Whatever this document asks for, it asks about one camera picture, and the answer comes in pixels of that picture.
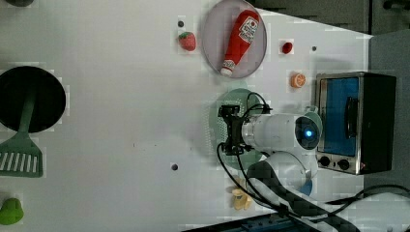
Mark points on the red plush ketchup bottle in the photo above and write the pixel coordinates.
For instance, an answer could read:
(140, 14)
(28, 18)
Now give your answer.
(241, 37)

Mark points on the peeled plush banana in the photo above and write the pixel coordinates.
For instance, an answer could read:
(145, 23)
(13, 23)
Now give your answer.
(240, 199)

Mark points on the grey round plate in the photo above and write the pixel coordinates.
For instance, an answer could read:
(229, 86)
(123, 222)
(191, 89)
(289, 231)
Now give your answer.
(215, 36)

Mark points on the green slotted spatula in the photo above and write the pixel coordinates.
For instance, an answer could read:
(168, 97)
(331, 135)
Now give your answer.
(20, 156)

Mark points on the green toy pear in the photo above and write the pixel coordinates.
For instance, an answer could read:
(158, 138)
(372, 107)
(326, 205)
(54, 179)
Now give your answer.
(11, 212)

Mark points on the blue plastic bowl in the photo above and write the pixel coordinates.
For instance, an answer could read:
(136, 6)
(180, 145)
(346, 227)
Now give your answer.
(306, 188)

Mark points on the dark round object top corner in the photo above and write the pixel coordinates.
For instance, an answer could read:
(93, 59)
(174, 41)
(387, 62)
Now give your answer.
(20, 3)

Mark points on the mint green plastic strainer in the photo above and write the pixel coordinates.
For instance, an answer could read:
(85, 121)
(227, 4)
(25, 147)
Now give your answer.
(217, 129)

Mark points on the small red toy fruit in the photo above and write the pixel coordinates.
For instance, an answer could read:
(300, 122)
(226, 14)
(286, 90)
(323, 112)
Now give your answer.
(287, 48)

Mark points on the small mint green cup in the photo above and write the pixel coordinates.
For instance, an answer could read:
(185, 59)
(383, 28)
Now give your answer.
(311, 112)

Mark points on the black frying pan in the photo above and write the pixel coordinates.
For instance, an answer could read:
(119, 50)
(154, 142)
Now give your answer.
(50, 101)

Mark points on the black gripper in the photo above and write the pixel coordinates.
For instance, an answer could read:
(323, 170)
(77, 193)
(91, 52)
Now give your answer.
(234, 144)

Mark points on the blue metal frame rail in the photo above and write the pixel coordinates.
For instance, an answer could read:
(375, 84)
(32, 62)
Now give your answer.
(265, 223)

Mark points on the red plush strawberry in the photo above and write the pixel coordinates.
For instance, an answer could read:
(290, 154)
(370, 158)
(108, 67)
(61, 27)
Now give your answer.
(187, 41)

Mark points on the silver black toaster oven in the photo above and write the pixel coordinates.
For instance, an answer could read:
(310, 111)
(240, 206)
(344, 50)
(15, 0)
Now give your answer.
(358, 115)

